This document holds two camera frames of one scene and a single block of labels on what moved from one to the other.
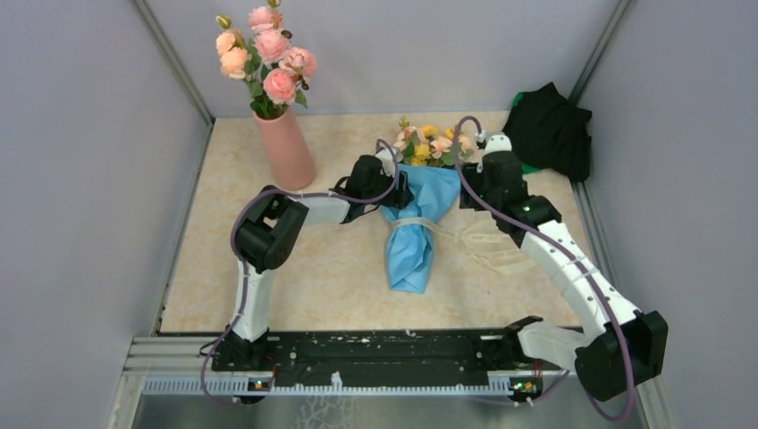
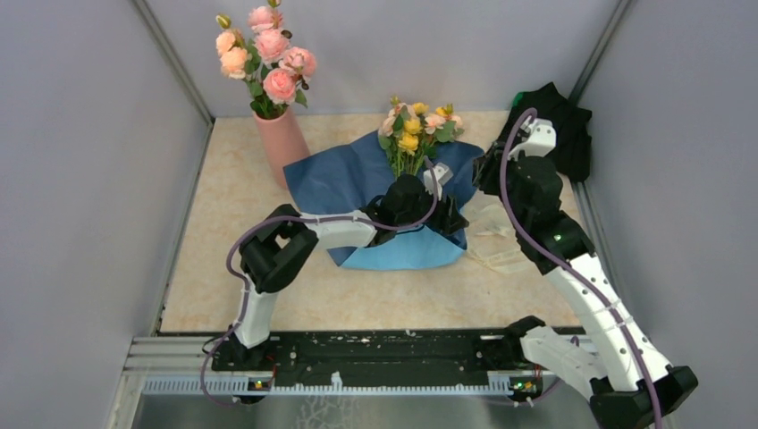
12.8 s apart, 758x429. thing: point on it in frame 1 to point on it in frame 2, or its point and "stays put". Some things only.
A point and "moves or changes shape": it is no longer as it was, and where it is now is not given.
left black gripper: (400, 198) to (449, 221)
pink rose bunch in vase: (273, 72) stays put
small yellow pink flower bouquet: (429, 146) moves or changes shape
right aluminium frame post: (598, 52) stays put
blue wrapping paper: (409, 248) moves or changes shape
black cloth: (548, 130) stays put
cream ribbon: (484, 244) moves or changes shape
